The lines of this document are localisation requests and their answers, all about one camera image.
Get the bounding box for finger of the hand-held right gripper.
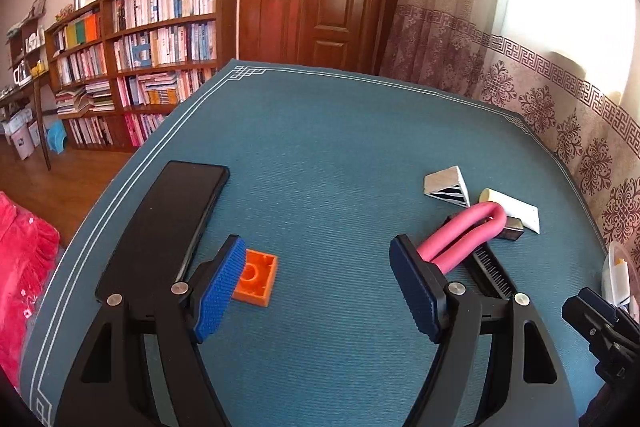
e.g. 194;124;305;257
580;288;640;343
561;298;618;360

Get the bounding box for pink foam tube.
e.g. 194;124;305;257
416;201;508;275

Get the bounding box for clear plastic container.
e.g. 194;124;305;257
602;242;640;323

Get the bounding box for patterned cream curtain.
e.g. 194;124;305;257
377;0;640;268

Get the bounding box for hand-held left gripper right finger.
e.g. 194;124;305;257
389;234;581;427

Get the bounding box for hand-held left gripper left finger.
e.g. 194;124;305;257
54;234;248;427

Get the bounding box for small dark brown box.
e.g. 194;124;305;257
497;216;526;242

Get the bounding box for black comb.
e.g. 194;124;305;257
442;214;518;300

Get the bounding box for light blue plastic stool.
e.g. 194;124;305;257
47;122;69;155

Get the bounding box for rows of books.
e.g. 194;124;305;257
52;0;218;148

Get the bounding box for small wooden side table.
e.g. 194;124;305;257
0;74;55;172

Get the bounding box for white squeeze tube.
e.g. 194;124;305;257
478;188;542;235

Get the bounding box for small wooden display shelf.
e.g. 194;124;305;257
6;14;51;88

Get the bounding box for orange toy brick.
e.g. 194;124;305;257
232;248;279;308

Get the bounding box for red cloth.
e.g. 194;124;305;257
0;192;61;393

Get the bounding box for teal covered desktop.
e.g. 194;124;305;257
20;59;608;427

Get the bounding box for black smartphone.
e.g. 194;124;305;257
95;161;231;308

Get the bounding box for wooden bookshelf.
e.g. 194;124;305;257
45;0;240;152

